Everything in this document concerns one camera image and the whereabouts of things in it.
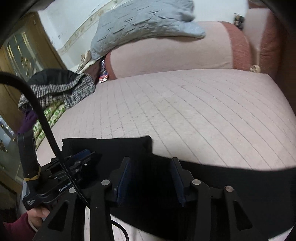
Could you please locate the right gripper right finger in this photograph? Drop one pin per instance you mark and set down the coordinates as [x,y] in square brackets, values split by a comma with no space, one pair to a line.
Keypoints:
[217,214]

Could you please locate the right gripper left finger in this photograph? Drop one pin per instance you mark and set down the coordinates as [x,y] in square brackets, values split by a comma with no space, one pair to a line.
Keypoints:
[66,221]

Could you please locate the black pants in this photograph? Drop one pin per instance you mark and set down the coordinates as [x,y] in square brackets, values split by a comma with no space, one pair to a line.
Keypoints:
[151,203]

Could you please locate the left hand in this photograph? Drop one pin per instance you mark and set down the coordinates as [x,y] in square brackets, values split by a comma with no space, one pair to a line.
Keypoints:
[36,216]

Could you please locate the purple cloth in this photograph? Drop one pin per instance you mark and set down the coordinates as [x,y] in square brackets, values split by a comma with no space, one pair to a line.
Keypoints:
[29,120]

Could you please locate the houndstooth grey coat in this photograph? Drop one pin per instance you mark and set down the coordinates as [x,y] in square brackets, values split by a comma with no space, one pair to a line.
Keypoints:
[58,85]

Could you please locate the red blue small packet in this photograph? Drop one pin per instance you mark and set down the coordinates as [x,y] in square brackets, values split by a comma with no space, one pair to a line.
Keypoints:
[103,75]

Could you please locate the wooden glass cabinet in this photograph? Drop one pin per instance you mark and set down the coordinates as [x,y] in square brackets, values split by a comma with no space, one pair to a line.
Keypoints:
[26,51]

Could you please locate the pink sofa back cushion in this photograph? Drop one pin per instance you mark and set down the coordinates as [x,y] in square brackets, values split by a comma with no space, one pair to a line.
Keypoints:
[223,47]

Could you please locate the grey quilted pillow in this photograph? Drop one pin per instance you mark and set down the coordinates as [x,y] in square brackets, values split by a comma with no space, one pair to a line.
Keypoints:
[144,19]

